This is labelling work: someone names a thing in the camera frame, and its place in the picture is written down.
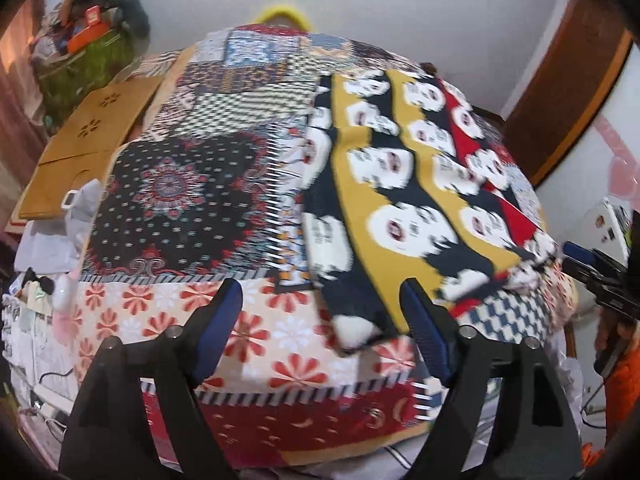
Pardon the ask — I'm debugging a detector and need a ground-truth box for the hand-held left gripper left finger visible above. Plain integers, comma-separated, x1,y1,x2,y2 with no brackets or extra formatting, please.
59,278,244,480

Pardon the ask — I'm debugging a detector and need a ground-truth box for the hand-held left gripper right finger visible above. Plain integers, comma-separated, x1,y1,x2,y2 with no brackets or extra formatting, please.
400,278,584,480

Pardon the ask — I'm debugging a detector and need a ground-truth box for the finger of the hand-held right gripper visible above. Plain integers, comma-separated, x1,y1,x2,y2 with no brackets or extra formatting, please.
584,279,640,322
561,242,640,292

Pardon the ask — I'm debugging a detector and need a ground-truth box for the face-printed yellow knit sweater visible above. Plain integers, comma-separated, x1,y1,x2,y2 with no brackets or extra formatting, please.
300,67,562,357

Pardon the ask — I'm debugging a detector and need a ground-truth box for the white device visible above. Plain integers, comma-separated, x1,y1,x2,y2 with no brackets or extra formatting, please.
582,197,632,267

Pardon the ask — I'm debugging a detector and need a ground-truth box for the patchwork printed blanket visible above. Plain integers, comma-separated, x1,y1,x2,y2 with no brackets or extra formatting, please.
75,24,577,467

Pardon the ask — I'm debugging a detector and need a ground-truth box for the brown wooden door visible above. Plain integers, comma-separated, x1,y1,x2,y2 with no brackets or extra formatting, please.
502,0,636,187

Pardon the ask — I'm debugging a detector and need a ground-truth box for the pile of papers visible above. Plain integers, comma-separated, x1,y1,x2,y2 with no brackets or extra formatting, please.
0,270,77,413

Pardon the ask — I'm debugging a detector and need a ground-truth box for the white plastic bag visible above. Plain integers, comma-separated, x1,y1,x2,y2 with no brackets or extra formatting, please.
14,180,107,277

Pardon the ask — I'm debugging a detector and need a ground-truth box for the wooden lap desk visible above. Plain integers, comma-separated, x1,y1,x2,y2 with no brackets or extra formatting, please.
17,76,167,222

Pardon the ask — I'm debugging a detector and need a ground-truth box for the striped cloth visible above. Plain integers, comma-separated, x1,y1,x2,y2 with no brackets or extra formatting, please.
124,49,197,82

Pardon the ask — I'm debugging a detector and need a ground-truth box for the pink curtain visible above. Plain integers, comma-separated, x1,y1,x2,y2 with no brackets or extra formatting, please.
0,0,52,171

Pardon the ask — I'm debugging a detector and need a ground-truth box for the orange box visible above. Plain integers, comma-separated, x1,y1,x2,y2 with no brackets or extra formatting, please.
66,22,109,54

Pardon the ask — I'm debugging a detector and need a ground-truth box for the yellow padded hoop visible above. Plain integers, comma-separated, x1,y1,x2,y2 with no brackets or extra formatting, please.
252,4,314,32

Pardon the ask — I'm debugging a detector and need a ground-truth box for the dark grey garment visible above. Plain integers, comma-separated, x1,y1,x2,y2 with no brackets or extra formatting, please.
99,0,151,42

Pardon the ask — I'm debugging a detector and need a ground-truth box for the pink wall decoration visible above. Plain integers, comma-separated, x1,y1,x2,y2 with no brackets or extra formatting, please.
597,114,640,197

